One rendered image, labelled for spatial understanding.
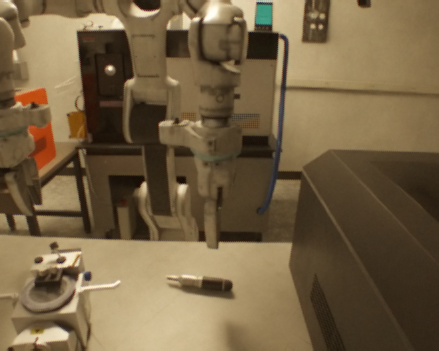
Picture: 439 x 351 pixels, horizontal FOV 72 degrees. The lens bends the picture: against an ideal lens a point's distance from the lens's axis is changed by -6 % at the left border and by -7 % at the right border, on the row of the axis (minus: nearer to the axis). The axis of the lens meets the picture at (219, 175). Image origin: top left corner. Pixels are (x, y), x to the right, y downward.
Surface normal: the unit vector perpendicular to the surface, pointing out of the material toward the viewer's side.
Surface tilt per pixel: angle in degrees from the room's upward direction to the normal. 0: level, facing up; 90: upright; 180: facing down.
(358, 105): 90
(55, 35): 90
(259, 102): 90
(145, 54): 104
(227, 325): 0
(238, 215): 90
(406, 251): 58
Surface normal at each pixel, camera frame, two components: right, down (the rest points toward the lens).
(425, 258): -0.83, -0.50
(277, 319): 0.02, -0.92
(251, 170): 0.00, 0.39
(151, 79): -0.09, 0.61
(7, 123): 0.50, 0.42
